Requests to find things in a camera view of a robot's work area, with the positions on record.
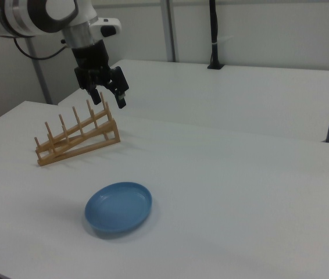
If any wooden plate rack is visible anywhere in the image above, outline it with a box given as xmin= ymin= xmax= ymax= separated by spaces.
xmin=33 ymin=91 xmax=121 ymax=167

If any blue round plate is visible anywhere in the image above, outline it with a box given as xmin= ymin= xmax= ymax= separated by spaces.
xmin=84 ymin=181 xmax=153 ymax=233

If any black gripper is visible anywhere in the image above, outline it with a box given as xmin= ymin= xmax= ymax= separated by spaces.
xmin=71 ymin=40 xmax=130 ymax=110

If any black camera stand pole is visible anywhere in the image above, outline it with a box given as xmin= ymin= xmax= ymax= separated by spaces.
xmin=207 ymin=0 xmax=226 ymax=70

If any grey metal partition post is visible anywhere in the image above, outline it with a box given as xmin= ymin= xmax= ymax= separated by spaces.
xmin=26 ymin=37 xmax=52 ymax=105
xmin=160 ymin=0 xmax=180 ymax=62

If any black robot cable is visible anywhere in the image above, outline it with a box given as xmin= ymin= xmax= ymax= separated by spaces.
xmin=13 ymin=37 xmax=67 ymax=61

